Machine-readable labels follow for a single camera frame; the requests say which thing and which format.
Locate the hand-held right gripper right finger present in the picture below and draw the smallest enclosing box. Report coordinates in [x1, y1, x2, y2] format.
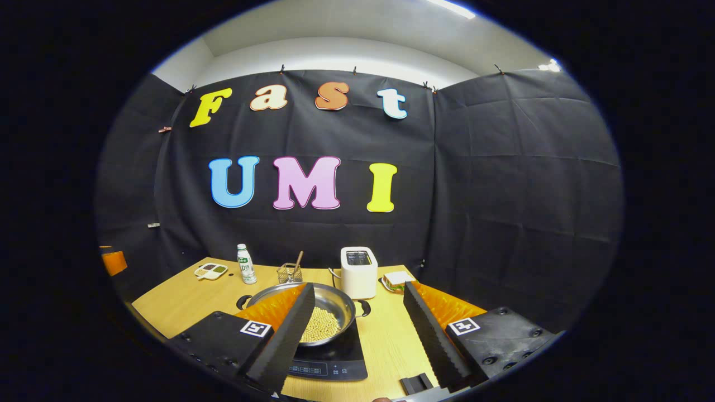
[403, 281, 559, 393]

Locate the pile of soybeans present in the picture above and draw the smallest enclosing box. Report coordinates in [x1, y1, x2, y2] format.
[300, 306, 341, 343]

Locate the white drink bottle green label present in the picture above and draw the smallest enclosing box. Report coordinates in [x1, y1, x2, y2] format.
[237, 243, 258, 285]

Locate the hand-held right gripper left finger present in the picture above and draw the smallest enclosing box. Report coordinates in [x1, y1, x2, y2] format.
[168, 282, 316, 394]

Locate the white divided bean dish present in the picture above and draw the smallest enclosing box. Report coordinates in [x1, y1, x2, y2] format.
[194, 263, 228, 281]

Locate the black bracket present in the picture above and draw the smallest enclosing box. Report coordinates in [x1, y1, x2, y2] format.
[400, 373, 435, 395]

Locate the black backdrop cloth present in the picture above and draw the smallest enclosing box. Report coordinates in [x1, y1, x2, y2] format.
[95, 68, 623, 336]

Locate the white toaster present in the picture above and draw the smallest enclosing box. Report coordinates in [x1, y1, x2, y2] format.
[341, 246, 379, 300]

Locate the black induction cooktop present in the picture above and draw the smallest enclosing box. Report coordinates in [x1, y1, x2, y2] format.
[288, 318, 368, 382]

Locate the stainless steel pot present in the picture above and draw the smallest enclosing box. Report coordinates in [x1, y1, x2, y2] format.
[236, 282, 371, 348]

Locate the sandwich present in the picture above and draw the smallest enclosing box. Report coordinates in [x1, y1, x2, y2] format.
[382, 271, 415, 294]

